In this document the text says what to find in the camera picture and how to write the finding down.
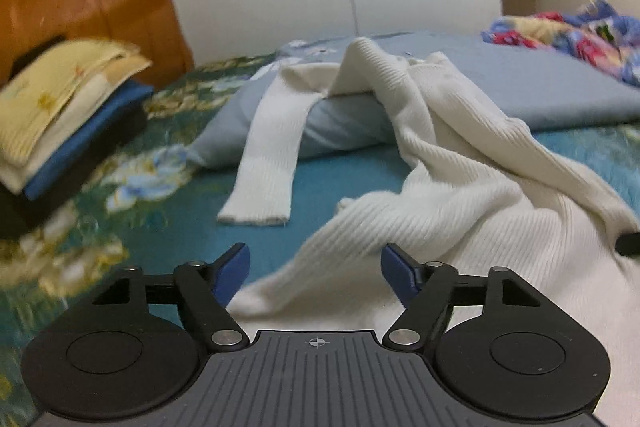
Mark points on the blue-grey flower print pillow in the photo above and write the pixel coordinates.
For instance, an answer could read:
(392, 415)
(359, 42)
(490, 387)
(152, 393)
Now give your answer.
(525, 77)

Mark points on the colourful floral quilt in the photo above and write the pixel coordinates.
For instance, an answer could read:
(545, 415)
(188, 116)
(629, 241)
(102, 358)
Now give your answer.
(575, 32)

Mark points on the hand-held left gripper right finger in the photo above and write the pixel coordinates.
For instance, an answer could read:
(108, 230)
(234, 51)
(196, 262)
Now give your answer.
(397, 269)

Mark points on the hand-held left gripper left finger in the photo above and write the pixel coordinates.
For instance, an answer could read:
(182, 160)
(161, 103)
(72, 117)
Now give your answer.
(235, 264)

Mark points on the folded cream cloth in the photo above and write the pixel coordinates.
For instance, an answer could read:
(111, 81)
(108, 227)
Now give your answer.
(95, 94)

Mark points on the white ribbed knit sweater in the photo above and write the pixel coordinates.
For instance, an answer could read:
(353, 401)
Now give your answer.
(450, 187)

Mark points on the orange padded headboard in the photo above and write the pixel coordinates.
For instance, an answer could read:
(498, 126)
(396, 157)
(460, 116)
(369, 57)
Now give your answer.
(100, 2)

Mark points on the folded blue cloth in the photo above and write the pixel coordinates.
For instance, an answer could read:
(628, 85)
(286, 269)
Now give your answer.
(85, 142)

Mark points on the stack of folded clothes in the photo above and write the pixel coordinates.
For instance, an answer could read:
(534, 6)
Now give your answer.
(45, 92)

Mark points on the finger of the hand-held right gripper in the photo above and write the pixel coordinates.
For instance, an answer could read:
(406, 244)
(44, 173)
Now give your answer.
(629, 243)

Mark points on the folded black cloth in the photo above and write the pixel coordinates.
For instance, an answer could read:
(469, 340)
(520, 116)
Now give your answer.
(65, 192)

